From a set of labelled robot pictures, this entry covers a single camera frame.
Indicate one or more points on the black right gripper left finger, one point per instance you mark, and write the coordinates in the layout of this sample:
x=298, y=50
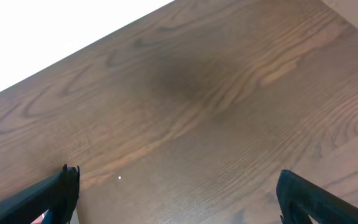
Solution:
x=55, y=197

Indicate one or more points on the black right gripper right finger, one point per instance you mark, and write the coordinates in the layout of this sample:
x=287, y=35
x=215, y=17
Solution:
x=301, y=201

